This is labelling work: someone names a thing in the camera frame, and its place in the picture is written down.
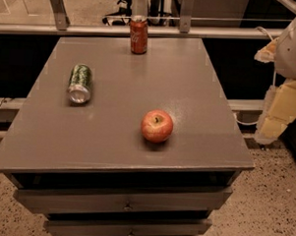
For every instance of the grey drawer cabinet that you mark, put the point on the grey drawer cabinet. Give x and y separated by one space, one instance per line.
79 164

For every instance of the drawer knob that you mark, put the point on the drawer knob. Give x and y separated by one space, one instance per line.
131 234
127 207

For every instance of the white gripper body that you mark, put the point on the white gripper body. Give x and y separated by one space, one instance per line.
294 53

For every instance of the red coke can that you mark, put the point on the red coke can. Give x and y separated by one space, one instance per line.
139 34

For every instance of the metal railing frame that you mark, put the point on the metal railing frame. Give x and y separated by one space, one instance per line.
84 17

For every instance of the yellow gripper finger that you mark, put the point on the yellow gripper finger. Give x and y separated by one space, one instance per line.
267 53
279 111

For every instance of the top drawer knob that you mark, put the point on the top drawer knob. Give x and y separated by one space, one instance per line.
127 207

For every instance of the green soda can lying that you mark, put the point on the green soda can lying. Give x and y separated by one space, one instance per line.
79 86

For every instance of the red apple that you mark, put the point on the red apple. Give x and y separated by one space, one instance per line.
157 126

